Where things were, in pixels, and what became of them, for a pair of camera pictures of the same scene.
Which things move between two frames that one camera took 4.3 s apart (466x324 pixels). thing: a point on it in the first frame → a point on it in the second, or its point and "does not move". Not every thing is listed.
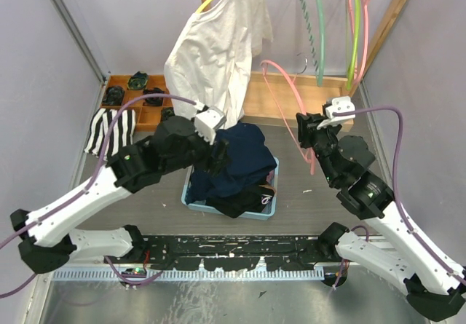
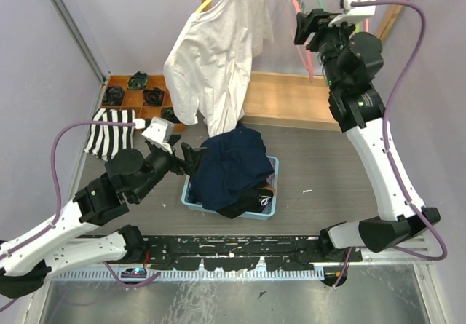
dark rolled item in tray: (113, 95) does not move
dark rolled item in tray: (167, 112) does not move
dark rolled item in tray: (138, 81) does not move
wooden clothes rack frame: (269, 96) does not move
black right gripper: (307, 127) → (317, 21)
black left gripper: (212, 163) → (194, 159)
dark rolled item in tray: (154, 100) does not move
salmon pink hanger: (308, 155) → (304, 52)
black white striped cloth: (121, 135) does not move
